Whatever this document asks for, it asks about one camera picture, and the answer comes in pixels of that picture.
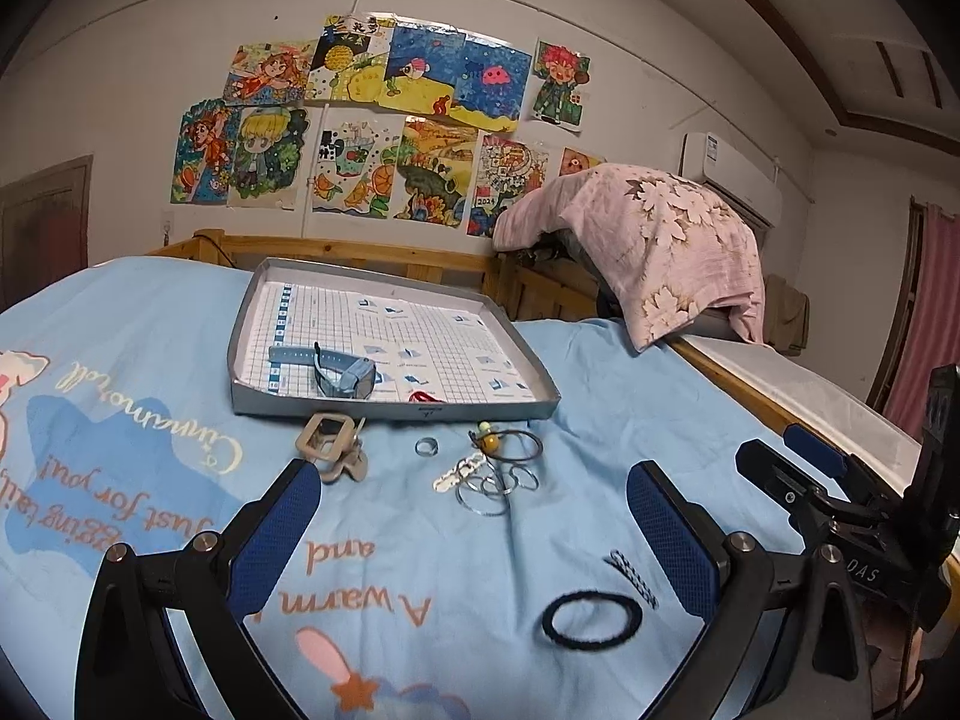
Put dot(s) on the red doodle drawing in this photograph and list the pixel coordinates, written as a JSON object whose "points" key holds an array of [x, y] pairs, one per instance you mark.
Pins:
{"points": [[506, 171]]}

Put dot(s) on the silver wire bangles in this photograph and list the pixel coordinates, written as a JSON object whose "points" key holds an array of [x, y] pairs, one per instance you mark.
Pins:
{"points": [[488, 492]]}

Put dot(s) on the light blue bed sheet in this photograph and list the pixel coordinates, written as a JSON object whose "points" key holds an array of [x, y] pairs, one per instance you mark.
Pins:
{"points": [[397, 602]]}

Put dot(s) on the blue ocean drawing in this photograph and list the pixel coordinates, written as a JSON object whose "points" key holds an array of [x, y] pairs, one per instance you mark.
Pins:
{"points": [[463, 76]]}

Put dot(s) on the red haired character drawing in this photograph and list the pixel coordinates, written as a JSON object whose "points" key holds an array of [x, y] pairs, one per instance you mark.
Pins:
{"points": [[563, 74]]}

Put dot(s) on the orange character drawing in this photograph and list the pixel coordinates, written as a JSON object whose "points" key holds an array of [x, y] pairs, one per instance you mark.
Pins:
{"points": [[574, 161]]}

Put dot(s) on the white mattress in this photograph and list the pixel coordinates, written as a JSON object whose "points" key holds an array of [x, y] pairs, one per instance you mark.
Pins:
{"points": [[845, 420]]}

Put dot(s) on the orange landscape drawing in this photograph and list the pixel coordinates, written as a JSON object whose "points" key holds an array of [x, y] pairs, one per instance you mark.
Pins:
{"points": [[433, 171]]}

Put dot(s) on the mermaid drawing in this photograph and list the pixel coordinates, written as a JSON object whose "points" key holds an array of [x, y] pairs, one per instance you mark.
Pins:
{"points": [[203, 162]]}

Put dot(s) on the pink floral blanket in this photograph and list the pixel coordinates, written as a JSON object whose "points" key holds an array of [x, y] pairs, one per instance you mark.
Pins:
{"points": [[667, 247]]}

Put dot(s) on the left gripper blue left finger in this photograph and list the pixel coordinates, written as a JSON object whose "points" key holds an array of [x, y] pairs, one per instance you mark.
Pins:
{"points": [[129, 663]]}

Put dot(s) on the beige hair claw clip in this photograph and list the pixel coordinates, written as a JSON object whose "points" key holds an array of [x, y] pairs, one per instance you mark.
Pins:
{"points": [[331, 442]]}

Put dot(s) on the brown wooden door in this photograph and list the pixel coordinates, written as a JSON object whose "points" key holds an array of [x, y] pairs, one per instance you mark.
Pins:
{"points": [[44, 228]]}

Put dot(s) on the yellow moon drawing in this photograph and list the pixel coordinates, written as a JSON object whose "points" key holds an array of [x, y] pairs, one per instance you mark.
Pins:
{"points": [[349, 65]]}

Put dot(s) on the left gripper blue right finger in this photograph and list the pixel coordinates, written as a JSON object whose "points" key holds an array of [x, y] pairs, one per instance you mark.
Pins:
{"points": [[817, 666]]}

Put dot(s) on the wooden bed frame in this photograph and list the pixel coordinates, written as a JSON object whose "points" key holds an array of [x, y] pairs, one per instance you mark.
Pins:
{"points": [[500, 279]]}

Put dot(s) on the fish and cup drawing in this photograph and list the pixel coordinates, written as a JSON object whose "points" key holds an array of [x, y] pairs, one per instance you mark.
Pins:
{"points": [[354, 168]]}

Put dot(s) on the pink curtain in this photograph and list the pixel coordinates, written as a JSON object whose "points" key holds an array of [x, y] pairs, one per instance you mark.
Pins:
{"points": [[932, 339]]}

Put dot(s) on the blue smart watch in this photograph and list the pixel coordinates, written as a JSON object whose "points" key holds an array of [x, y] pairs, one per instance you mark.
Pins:
{"points": [[337, 375]]}

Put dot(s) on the blond boy drawing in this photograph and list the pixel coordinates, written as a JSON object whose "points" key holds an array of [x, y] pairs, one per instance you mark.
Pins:
{"points": [[268, 152]]}

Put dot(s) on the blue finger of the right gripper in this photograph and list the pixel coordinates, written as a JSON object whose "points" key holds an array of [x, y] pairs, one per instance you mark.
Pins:
{"points": [[807, 503], [817, 451]]}

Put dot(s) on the olive hanging garment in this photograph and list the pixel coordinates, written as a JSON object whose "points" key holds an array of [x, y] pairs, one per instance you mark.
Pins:
{"points": [[787, 314]]}

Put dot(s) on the white air conditioner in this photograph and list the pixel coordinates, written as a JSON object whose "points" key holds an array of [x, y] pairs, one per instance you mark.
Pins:
{"points": [[711, 161]]}

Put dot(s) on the orange haired girl drawing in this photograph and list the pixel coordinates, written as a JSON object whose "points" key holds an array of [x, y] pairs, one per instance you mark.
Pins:
{"points": [[269, 74]]}

